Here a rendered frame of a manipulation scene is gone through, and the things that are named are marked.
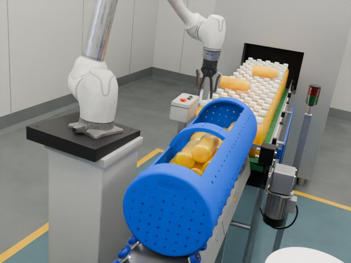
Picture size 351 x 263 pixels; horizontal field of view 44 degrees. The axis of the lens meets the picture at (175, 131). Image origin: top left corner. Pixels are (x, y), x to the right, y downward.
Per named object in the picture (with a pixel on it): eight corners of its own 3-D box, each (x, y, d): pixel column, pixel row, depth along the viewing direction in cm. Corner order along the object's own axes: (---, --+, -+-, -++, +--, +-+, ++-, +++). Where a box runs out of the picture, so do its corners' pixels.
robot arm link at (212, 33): (226, 49, 210) (213, 44, 221) (232, 17, 205) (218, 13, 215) (208, 49, 206) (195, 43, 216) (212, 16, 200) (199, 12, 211)
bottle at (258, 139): (243, 154, 223) (249, 120, 216) (249, 150, 228) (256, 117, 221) (255, 158, 219) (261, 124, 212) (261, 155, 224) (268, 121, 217)
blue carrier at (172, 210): (116, 239, 136) (128, 159, 125) (194, 143, 214) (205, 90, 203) (201, 270, 129) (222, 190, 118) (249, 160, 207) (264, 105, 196)
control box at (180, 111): (168, 119, 231) (171, 100, 227) (180, 109, 249) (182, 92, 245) (186, 123, 228) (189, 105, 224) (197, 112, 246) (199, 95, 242)
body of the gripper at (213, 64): (200, 58, 212) (198, 76, 215) (217, 61, 210) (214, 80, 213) (204, 56, 219) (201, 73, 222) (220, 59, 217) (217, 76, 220)
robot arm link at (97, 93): (84, 123, 182) (89, 73, 176) (73, 110, 198) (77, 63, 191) (120, 123, 190) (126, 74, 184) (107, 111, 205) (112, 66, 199)
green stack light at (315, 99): (304, 103, 230) (306, 95, 228) (305, 100, 235) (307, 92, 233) (316, 106, 228) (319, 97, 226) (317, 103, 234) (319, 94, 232)
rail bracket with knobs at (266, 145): (253, 164, 213) (257, 145, 209) (255, 158, 220) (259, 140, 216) (273, 169, 211) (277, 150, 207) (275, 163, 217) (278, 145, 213)
